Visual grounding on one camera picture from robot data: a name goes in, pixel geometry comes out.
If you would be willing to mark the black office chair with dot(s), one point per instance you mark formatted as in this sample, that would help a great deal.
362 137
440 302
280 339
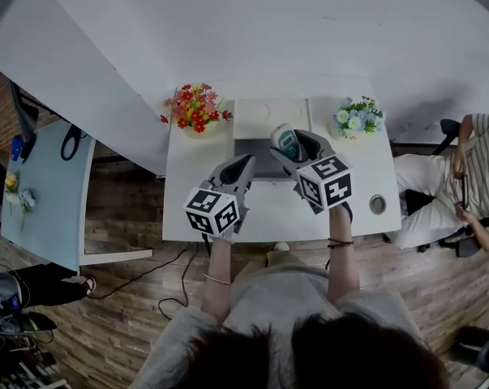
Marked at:
447 136

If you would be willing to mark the person's grey shirt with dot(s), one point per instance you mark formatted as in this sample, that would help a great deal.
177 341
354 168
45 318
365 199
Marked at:
276 298

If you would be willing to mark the white grey storage box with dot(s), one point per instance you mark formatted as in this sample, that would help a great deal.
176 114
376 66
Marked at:
268 114

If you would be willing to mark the round metal desk grommet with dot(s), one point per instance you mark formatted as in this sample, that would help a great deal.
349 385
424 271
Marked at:
377 203

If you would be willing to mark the dark swivel chair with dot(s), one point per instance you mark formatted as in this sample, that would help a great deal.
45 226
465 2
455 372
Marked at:
479 351

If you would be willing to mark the yellow artificial flower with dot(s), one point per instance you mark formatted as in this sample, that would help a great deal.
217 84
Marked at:
11 181

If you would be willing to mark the light blue side table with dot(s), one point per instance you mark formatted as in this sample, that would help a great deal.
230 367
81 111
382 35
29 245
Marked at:
49 209

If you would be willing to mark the blue white flower pot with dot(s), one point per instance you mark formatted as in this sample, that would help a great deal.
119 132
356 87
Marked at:
355 120

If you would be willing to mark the person's light shoe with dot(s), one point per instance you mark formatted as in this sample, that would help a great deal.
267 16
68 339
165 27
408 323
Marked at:
281 246

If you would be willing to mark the teal handheld device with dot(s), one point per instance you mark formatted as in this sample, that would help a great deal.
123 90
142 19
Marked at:
286 142

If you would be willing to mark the small blue object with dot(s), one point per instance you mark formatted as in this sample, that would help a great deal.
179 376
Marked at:
16 147

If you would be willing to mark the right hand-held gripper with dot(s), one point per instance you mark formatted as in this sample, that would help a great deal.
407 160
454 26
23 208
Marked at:
327 185

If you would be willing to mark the red orange flower bouquet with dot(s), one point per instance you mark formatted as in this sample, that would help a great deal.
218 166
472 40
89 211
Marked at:
197 112

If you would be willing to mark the pale blue artificial flower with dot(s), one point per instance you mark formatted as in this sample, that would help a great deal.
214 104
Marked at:
27 201

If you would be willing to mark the person's left forearm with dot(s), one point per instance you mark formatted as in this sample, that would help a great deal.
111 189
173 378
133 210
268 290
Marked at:
217 266

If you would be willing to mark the person's right forearm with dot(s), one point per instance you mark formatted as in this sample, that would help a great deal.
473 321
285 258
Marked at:
341 266

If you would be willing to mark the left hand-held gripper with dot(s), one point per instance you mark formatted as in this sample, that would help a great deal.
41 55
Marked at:
211 211

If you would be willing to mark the person's beige trousers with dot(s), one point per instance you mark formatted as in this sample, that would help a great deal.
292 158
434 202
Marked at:
284 262

